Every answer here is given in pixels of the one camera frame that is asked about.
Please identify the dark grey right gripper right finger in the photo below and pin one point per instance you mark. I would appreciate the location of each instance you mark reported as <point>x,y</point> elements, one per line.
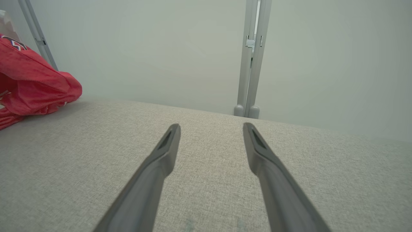
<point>283,203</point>

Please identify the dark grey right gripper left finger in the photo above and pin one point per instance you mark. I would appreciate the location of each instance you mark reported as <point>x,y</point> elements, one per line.
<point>145,199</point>

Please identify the slanted grey metal frame bar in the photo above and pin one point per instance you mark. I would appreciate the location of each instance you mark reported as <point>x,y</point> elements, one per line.
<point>38,35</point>

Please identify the red number three jersey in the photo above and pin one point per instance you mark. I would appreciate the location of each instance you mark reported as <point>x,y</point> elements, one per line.
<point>32,83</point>

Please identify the grey metal partition post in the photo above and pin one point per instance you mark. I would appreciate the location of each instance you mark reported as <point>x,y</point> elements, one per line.
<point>243,80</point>
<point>256,80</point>

